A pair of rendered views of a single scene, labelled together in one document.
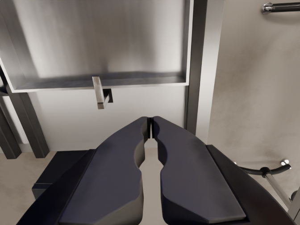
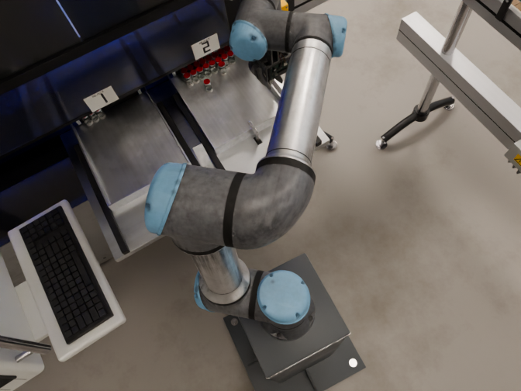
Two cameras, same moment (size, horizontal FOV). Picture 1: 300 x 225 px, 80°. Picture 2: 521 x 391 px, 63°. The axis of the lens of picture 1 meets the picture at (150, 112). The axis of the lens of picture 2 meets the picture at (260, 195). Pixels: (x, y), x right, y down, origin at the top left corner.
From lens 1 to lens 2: 116 cm
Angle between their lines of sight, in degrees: 52
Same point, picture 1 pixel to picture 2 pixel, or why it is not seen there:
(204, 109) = not seen: hidden behind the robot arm
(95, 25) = (240, 115)
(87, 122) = (253, 160)
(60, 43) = (228, 128)
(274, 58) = (434, 173)
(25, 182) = not seen: outside the picture
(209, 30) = not seen: hidden behind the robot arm
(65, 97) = (237, 152)
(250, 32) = (385, 167)
